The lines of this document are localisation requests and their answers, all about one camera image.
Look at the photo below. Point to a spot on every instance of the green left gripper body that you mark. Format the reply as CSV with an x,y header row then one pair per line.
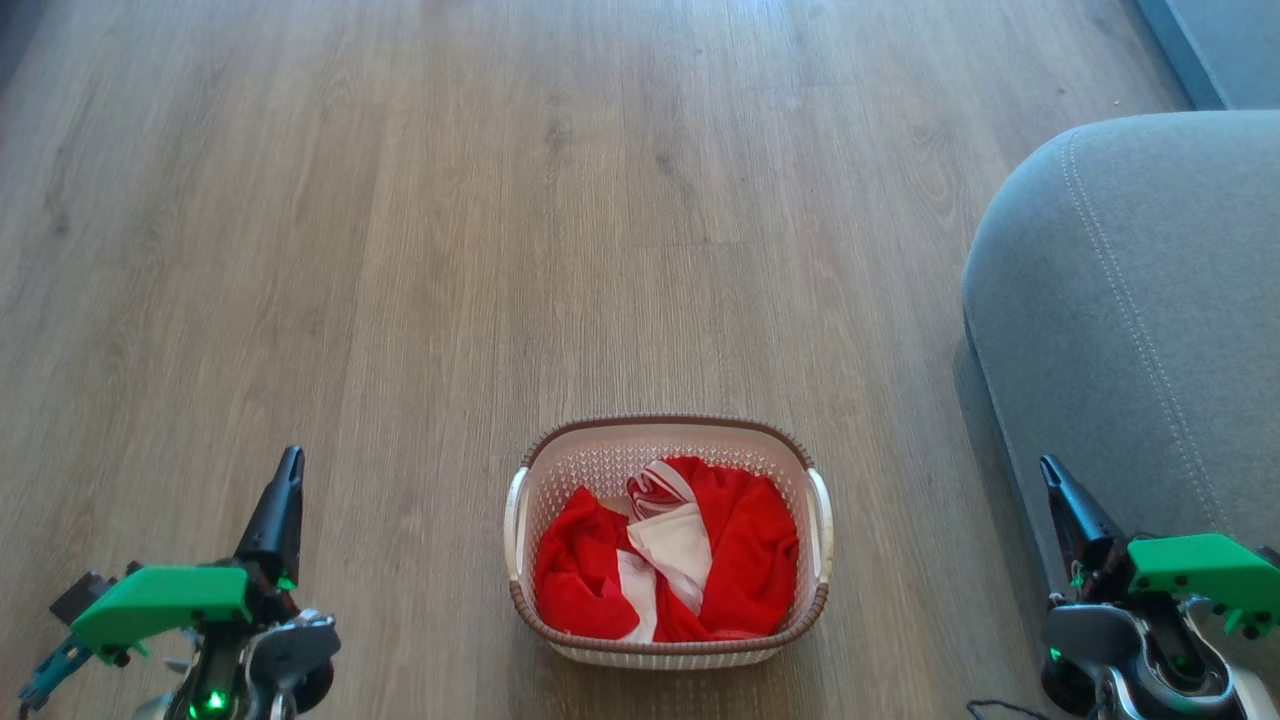
x,y
160,598

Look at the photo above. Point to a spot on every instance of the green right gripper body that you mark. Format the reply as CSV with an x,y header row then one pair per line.
x,y
1205,570

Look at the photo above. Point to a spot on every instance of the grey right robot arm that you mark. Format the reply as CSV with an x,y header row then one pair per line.
x,y
1120,650

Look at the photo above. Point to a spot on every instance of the grey sofa seat cushion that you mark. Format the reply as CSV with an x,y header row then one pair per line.
x,y
1230,50
1130,330

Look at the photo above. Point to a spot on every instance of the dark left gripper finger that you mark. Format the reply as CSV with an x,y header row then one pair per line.
x,y
275,520

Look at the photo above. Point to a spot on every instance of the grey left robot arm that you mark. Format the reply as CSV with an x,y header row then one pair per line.
x,y
265,660

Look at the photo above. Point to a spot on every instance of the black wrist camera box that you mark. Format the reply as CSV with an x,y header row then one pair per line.
x,y
82,596

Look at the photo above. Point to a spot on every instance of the red and white garment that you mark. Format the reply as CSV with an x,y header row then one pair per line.
x,y
590,570

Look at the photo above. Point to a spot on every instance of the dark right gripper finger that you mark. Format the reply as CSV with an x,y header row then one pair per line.
x,y
1078,520

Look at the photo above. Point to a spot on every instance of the cream plastic laundry basket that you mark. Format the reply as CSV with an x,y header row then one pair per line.
x,y
665,445

